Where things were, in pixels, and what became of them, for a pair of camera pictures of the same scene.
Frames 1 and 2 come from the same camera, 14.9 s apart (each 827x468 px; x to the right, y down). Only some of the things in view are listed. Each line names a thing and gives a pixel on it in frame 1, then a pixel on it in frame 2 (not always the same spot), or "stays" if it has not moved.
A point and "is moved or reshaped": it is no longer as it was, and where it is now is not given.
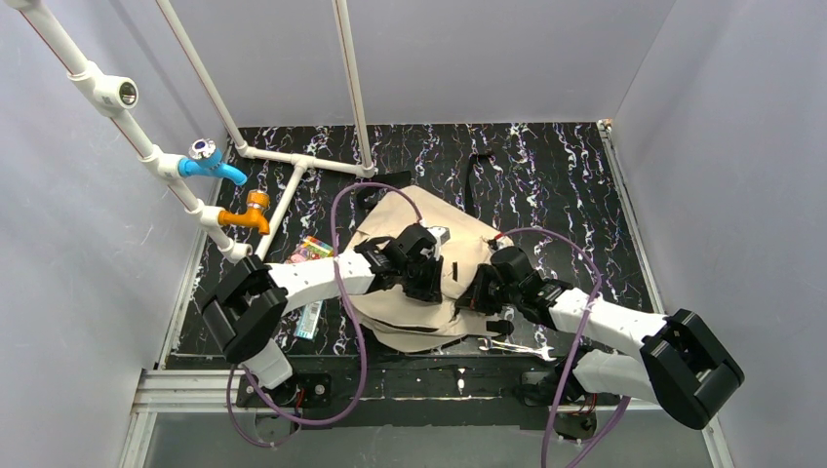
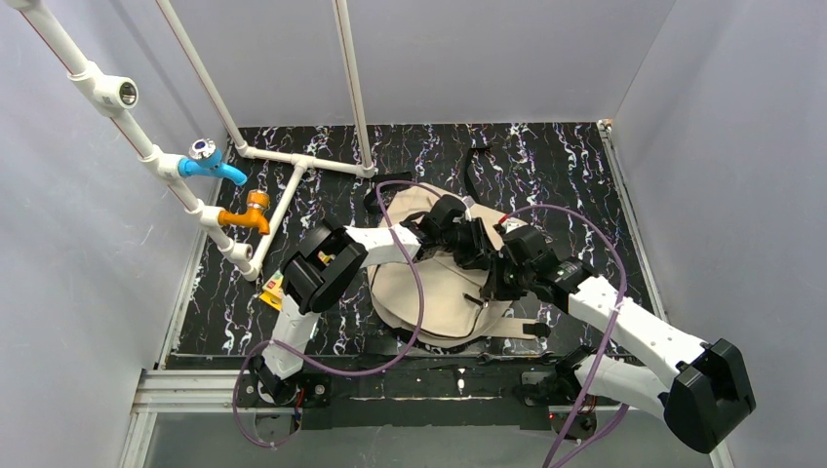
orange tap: x=257 y=202 stays
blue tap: x=206 y=158 stays
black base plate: x=433 y=392 stays
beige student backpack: x=408 y=325 is moved or reshaped
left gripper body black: x=425 y=279 → x=476 y=252
